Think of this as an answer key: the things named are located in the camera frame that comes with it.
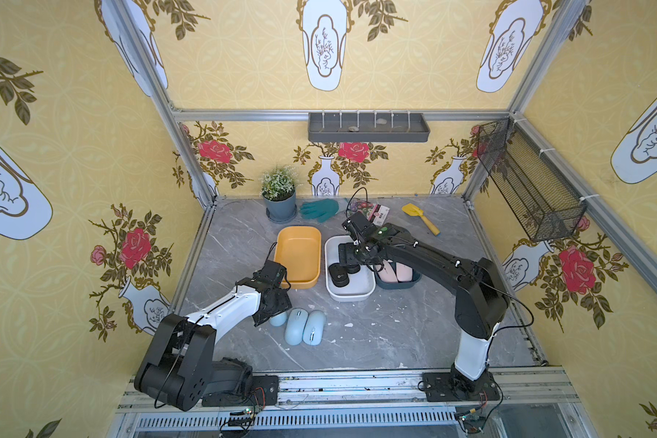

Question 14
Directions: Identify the light blue mouse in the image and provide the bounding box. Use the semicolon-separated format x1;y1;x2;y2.
285;308;308;346
269;311;288;327
302;310;326;346

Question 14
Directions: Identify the pink mouse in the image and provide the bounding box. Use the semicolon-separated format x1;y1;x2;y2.
395;263;414;283
376;262;398;284

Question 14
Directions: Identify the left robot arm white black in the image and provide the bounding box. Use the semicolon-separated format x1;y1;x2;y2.
134;278;291;412

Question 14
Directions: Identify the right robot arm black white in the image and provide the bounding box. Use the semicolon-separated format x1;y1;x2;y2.
342;219;511;402

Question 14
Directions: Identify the white storage box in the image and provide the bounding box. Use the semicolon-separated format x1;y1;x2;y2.
324;235;376;302

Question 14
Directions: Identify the yellow storage box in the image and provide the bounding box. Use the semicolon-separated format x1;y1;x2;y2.
274;226;321;289

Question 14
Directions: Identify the dark teal storage box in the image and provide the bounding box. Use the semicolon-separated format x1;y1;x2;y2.
373;261;422;290

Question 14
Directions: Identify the flower seed packet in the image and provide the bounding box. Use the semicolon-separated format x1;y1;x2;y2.
349;200;390;226

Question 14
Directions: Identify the teal garden glove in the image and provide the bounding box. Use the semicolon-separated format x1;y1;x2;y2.
299;199;339;223

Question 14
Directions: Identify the yellow toy shovel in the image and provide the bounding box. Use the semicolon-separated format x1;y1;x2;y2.
401;204;441;237

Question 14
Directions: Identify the potted green plant grey pot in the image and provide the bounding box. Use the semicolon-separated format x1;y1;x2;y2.
261;165;297;223

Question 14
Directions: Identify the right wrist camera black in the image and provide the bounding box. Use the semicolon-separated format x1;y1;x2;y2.
342;212;377;242

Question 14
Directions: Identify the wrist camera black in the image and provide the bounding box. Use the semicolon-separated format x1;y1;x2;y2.
342;212;377;242
259;260;287;288

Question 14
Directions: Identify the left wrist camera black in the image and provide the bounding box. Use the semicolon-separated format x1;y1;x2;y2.
259;260;287;288

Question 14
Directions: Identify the grey wall shelf tray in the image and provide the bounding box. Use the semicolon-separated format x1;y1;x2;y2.
308;111;431;143

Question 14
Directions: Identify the black wire mesh basket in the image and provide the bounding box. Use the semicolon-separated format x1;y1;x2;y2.
474;119;587;242

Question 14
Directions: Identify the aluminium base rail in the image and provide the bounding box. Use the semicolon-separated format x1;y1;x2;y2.
108;367;596;437

